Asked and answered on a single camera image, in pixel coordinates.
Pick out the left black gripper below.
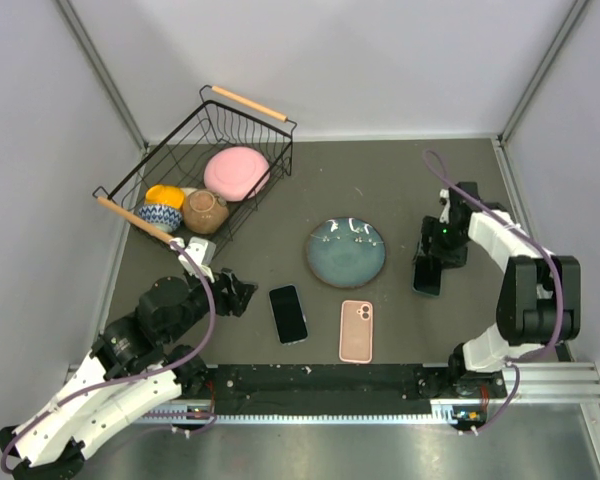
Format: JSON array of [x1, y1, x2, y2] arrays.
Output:
[[164, 264, 258, 344]]

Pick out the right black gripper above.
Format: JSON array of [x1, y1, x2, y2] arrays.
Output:
[[414, 215, 468, 270]]

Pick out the black phone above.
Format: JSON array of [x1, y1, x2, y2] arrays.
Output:
[[412, 255, 442, 297]]

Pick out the clear phone case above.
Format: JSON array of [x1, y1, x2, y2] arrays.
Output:
[[268, 284, 309, 346]]

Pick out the blue phone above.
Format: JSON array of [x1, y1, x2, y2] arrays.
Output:
[[268, 284, 309, 346]]

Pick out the pink phone case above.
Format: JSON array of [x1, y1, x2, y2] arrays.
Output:
[[339, 300, 374, 364]]

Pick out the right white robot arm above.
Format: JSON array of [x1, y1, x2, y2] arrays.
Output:
[[412, 182, 581, 396]]

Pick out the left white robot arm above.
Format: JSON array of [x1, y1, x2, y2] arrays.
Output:
[[0, 269, 257, 479]]

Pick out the brown ceramic bowl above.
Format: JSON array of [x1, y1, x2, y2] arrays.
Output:
[[183, 189, 229, 235]]

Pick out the blue ceramic plate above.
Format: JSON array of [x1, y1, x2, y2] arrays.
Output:
[[305, 217, 387, 289]]

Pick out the blue patterned bowl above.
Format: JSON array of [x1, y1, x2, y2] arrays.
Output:
[[137, 204, 183, 233]]

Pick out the pink plate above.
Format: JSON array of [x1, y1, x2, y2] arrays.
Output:
[[204, 147, 270, 202]]

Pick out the yellow bowl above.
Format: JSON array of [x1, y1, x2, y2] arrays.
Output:
[[144, 184, 186, 210]]

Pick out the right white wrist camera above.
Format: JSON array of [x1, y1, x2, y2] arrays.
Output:
[[439, 189, 451, 224]]

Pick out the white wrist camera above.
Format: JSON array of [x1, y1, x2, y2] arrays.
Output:
[[439, 189, 451, 224], [184, 236, 216, 283]]

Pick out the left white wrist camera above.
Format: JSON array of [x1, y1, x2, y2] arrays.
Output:
[[184, 236, 216, 283]]

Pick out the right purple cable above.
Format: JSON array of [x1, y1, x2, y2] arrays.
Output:
[[423, 148, 565, 364]]

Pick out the purple cable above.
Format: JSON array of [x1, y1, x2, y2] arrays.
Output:
[[423, 148, 565, 364], [0, 238, 217, 474]]

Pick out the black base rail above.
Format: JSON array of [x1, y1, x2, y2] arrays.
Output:
[[210, 364, 454, 416]]

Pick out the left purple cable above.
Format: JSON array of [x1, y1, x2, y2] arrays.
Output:
[[0, 238, 217, 474]]

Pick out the black wire basket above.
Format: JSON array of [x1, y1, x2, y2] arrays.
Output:
[[92, 85, 297, 252]]

